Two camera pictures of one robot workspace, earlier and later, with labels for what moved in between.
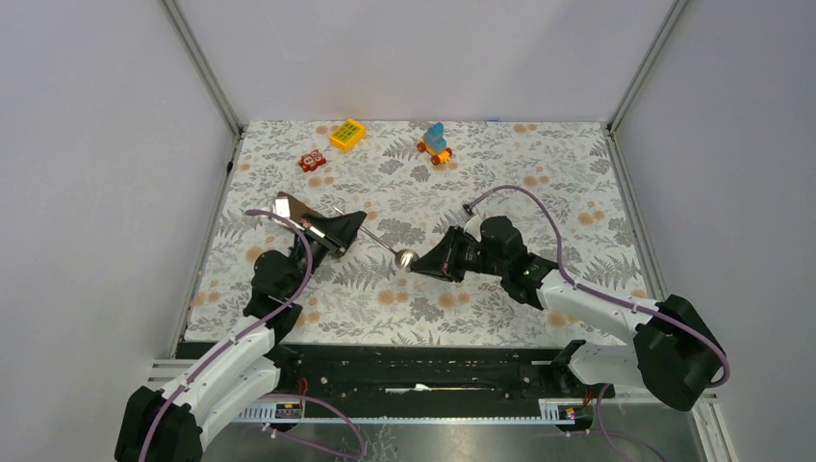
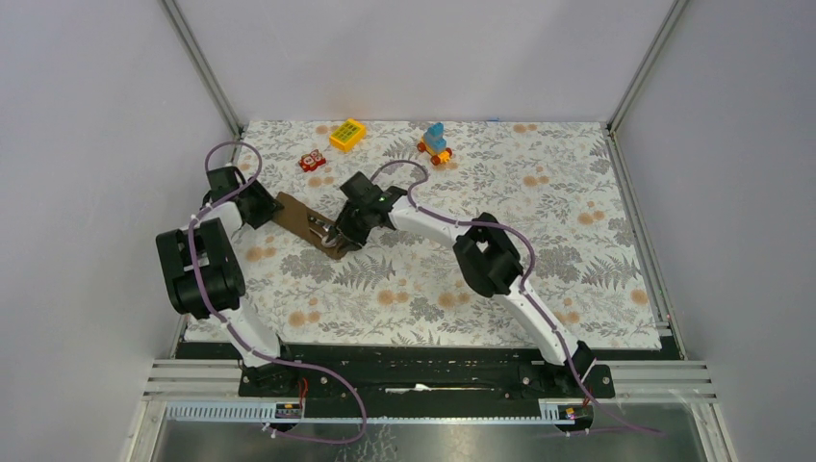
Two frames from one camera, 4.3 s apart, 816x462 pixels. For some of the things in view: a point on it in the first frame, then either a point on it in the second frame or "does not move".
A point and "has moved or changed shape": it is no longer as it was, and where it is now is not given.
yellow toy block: [347, 135] does not move
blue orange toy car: [435, 144] does not move
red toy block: [311, 161] does not move
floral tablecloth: [419, 182] does not move
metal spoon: [404, 259] has moved or changed shape
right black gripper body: [477, 260] → [352, 224]
